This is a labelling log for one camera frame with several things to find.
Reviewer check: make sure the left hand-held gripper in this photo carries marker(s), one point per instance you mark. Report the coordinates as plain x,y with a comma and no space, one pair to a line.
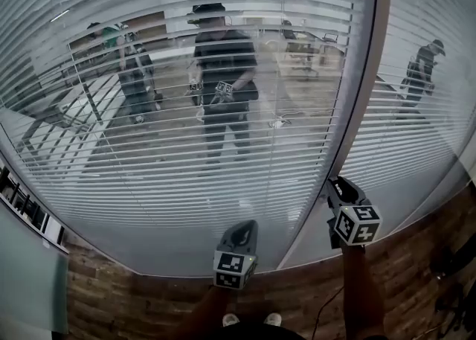
230,268

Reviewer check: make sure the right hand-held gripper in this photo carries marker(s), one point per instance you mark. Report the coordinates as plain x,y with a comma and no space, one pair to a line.
353,225

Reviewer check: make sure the person's left forearm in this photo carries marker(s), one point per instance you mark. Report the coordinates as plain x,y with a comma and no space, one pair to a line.
208,308

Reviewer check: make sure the person's right forearm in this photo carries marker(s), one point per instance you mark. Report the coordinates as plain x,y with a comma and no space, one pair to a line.
360,286

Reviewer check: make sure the person's black shorts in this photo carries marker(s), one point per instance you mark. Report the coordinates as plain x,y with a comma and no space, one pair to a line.
260,333

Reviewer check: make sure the black metal railing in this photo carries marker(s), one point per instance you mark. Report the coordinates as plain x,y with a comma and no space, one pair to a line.
39,217

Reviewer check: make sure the frosted glass door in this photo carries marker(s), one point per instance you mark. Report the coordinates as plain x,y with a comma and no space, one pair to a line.
29,275

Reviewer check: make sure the white window frame post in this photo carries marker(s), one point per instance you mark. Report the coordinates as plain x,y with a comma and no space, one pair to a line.
372,70

